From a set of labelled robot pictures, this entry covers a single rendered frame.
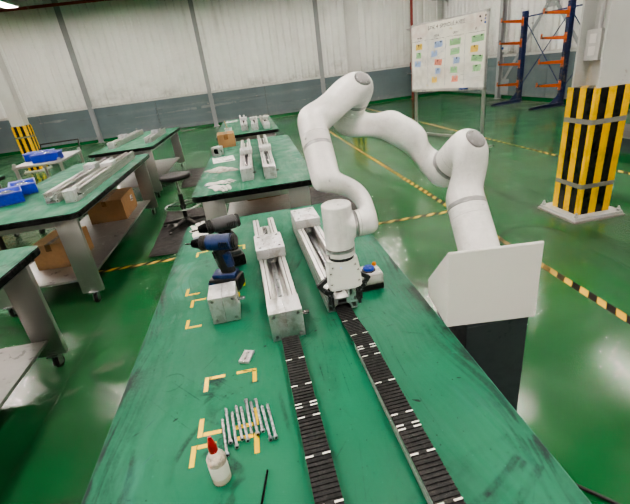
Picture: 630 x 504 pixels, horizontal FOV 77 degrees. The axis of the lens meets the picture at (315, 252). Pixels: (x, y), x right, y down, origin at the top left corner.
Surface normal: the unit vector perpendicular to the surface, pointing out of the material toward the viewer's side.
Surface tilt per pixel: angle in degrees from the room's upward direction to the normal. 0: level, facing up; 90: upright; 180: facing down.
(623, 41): 90
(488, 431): 0
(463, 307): 90
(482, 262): 90
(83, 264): 90
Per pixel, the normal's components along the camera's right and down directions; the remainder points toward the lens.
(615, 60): 0.16, 0.40
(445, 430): -0.12, -0.90
